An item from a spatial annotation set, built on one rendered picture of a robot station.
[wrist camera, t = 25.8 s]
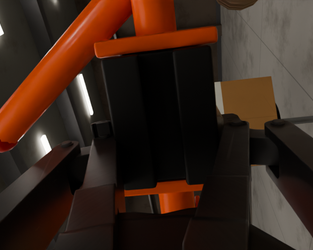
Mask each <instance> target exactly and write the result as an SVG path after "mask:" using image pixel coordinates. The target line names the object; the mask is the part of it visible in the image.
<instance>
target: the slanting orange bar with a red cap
mask: <svg viewBox="0 0 313 250"><path fill-rule="evenodd" d="M132 14H133V12H132V5H131V0H91V1H90V2H89V4H88V5H87V6H86V7H85V8H84V10H83V11H82V12H81V13H80V14H79V16H78V17H77V18H76V19H75V20H74V22H73V23H72V24H71V25H70V26H69V28H68V29H67V30H66V31H65V32H64V34H63V35H62V36H61V37H60V38H59V39H58V41H57V42H56V43H55V44H54V45H53V47H52V48H51V49H50V50H49V51H48V53H47V54H46V55H45V56H44V57H43V59H42V60H41V61H40V62H39V63H38V64H37V65H36V67H35V68H34V69H33V70H32V71H31V73H30V74H29V75H28V76H27V77H26V79H25V80H24V81H23V82H22V83H21V85H20V86H19V87H18V88H17V89H16V91H15V92H14V93H13V94H12V95H11V97H10V98H9V99H8V100H7V101H6V103H5V104H4V105H3V106H2V107H1V108H0V153H3V152H6V151H9V150H11V149H13V148H14V147H15V146H16V145H17V144H18V142H19V140H20V139H21V138H22V137H23V136H24V135H25V133H26V132H27V131H28V130H29V129H30V128H31V127H32V126H33V124H34V123H35V122H36V121H37V120H38V119H39V118H40V117H41V116H42V114H43V113H44V112H45V111H46V110H47V109H48V108H49V107H50V106H51V104H52V103H53V102H54V101H55V100H56V99H57V98H58V97H59V95H60V94H61V93H62V92H63V91H64V90H65V89H66V88H67V86H68V85H69V84H70V83H71V82H72V81H73V80H74V79H75V78H76V76H77V75H78V74H79V73H80V72H81V71H82V70H83V69H84V67H85V66H86V65H87V64H88V63H89V62H90V61H91V60H92V59H93V57H94V56H95V51H94V43H95V42H97V41H104V40H110V38H111V37H112V36H113V35H114V34H115V33H116V32H117V31H118V29H119V28H120V27H121V26H122V25H123V24H124V23H125V22H126V21H127V19H128V18H129V17H130V16H131V15H132Z"/></svg>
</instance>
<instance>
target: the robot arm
mask: <svg viewBox="0 0 313 250"><path fill-rule="evenodd" d="M216 109H217V122H218V135H219V147H218V151H217V155H216V159H215V163H214V167H213V171H212V175H207V176H206V178H205V181H204V185H203V188H202V192H201V195H200V199H199V202H198V206H197V207H195V208H186V209H182V210H177V211H173V212H168V213H164V214H154V213H142V212H126V208H125V194H124V183H123V177H122V173H121V168H120V162H119V156H118V148H117V143H116V140H114V135H113V129H112V124H111V120H103V121H98V122H94V123H92V124H91V125H90V127H91V132H92V137H93V141H92V145H91V146H88V147H83V148H80V145H79V142H78V141H70V140H68V141H64V142H62V143H61V144H58V145H57V146H55V147H54V148H53V149H52V150H51V151H49V152H48V153H47V154H46V155H45V156H43V157H42V158H41V159H40V160H39V161H38V162H36V163H35V164H34V165H33V166H32V167H31V168H29V169H28V170H27V171H26V172H25V173H23V174H22V175H21V176H20V177H19V178H18V179H16V180H15V181H14V182H13V183H12V184H10V185H9V186H8V187H7V188H6V189H4V190H3V191H2V192H1V193H0V250H46V249H47V247H48V245H49V244H50V242H51V241H52V239H53V238H54V236H55V235H56V234H57V232H58V231H59V229H60V228H61V226H62V225H63V223H64V222H65V220H66V219H67V217H68V219H67V223H66V227H65V230H64V232H63V233H59V235H58V238H57V241H56V244H55V248H54V249H52V250H296V249H294V248H292V247H291V246H289V245H287V244H285V243H284V242H282V241H280V240H278V239H277V238H275V237H273V236H271V235H270V234H268V233H266V232H264V231H263V230H261V229H259V228H257V227H255V226H254V225H252V197H251V181H252V177H251V165H266V172H267V174H268V175H269V176H270V178H271V179H272V181H273V182H274V183H275V185H276V186H277V188H278V189H279V191H280V192H281V193H282V195H283V196H284V198H285V199H286V200H287V202H288V203H289V205H290V206H291V207H292V209H293V210H294V212H295V213H296V215H297V216H298V217H299V219H300V220H301V222H302V223H303V224H304V226H305V227H306V229H307V230H308V232H309V233H310V234H311V236H312V237H313V138H312V137H311V136H310V135H308V134H307V133H305V132H304V131H303V130H301V129H300V128H298V127H297V126H296V125H294V124H293V123H291V122H290V121H285V120H283V119H274V120H272V121H268V122H266V123H265V124H264V129H251V128H249V122H247V121H242V120H241V119H240V118H239V117H238V115H236V114H233V113H231V114H221V113H220V111H219V109H218V107H217V106H216Z"/></svg>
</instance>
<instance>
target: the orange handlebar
mask: <svg viewBox="0 0 313 250"><path fill-rule="evenodd" d="M131 5H132V12H133V19H134V26H135V32H136V36H141V35H148V34H155V33H163V32H170V31H177V29H176V19H175V10H174V0H131ZM158 195H159V202H160V209H161V214H164V213H168V212H173V211H177V210H182V209H186V208H195V207H197V206H198V202H199V199H200V196H198V195H197V196H195V197H194V191H186V192H174V193H161V194H158Z"/></svg>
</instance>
